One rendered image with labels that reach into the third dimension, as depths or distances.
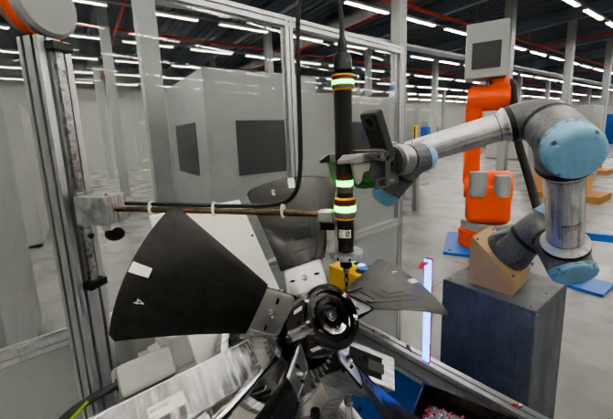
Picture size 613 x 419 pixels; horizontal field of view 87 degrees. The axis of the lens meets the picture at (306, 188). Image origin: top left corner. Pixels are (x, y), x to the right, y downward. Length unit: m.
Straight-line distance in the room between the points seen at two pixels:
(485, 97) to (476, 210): 1.39
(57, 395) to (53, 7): 1.07
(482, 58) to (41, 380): 4.52
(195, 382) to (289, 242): 0.32
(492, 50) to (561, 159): 3.75
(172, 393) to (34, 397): 0.72
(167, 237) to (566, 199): 0.90
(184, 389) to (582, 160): 0.91
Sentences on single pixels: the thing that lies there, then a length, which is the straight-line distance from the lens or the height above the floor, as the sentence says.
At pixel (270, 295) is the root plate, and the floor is 1.26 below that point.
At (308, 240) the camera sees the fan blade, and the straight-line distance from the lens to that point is 0.72.
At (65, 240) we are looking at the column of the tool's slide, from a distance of 1.03.
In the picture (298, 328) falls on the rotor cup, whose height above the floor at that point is 1.21.
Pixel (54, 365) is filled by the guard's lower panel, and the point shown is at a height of 0.91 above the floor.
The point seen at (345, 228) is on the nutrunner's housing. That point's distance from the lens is 0.66.
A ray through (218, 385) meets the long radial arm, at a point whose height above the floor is 1.11.
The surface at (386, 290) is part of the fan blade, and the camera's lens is 0.82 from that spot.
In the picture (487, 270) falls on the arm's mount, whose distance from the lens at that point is 1.31.
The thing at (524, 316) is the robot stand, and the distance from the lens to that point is 1.27.
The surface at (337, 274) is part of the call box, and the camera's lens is 1.21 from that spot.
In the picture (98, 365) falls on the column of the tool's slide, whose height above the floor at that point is 0.94.
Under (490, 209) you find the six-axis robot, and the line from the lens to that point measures 4.54.
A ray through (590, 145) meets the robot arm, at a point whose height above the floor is 1.51.
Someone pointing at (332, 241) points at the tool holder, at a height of 1.33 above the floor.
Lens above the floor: 1.55
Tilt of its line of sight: 9 degrees down
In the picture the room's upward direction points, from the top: 2 degrees counter-clockwise
